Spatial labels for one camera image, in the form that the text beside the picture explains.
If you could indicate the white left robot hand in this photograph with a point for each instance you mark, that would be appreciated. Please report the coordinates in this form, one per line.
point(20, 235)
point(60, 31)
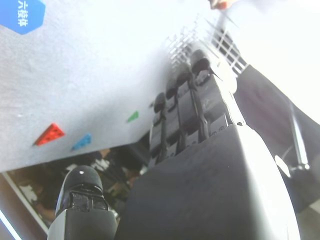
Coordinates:
point(200, 187)

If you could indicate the toy cupcake with red heart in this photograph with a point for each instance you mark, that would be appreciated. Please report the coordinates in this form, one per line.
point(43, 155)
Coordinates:
point(220, 3)

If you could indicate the red triangle block three holes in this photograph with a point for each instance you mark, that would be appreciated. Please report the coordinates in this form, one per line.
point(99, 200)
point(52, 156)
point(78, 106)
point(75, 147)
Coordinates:
point(50, 133)

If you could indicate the blue triangle block three holes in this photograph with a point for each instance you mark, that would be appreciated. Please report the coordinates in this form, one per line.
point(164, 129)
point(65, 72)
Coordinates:
point(82, 142)

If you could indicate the blue hexagonal prism block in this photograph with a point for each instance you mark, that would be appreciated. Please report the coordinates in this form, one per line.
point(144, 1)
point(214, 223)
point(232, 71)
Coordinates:
point(20, 15)

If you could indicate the green triangle block three holes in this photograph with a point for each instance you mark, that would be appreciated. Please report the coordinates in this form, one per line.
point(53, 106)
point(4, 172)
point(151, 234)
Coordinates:
point(132, 117)

